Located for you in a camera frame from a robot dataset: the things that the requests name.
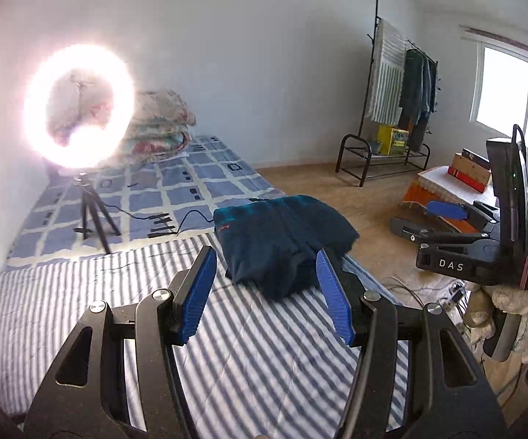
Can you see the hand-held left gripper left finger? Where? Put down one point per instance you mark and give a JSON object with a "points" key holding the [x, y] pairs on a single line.
{"points": [[197, 292]]}

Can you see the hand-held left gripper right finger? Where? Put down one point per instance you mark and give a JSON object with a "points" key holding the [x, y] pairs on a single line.
{"points": [[332, 302]]}

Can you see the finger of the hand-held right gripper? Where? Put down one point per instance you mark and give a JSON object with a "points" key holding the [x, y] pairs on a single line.
{"points": [[408, 228], [447, 210]]}

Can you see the teal plaid fleece jacket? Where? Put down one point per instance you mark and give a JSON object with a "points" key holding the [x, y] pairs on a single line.
{"points": [[268, 242]]}

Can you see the black clothes rack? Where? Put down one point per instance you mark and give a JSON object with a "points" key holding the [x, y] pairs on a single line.
{"points": [[376, 9]]}

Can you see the orange cloth covered table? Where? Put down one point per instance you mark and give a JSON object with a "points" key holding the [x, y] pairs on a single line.
{"points": [[415, 194]]}

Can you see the tan cardboard box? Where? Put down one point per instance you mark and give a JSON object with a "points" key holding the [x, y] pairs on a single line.
{"points": [[467, 171]]}

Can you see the white power strip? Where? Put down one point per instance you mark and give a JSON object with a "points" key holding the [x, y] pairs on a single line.
{"points": [[457, 293]]}

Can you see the yellow box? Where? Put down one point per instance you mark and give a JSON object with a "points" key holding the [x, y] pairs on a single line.
{"points": [[394, 141]]}

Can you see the small grey pot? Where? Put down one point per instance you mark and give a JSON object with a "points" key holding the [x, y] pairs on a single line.
{"points": [[376, 146]]}

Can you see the blue checked bedsheet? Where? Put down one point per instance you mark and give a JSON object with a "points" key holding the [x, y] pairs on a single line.
{"points": [[163, 192]]}

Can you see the window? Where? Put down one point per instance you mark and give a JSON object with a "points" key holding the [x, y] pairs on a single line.
{"points": [[501, 87]]}

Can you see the striped hanging towel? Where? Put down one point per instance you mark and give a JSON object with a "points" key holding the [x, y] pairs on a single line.
{"points": [[387, 77]]}

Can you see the black tripod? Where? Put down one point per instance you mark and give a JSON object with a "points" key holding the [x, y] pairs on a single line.
{"points": [[81, 185]]}

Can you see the folded floral quilt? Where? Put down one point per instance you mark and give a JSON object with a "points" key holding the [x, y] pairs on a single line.
{"points": [[159, 123]]}

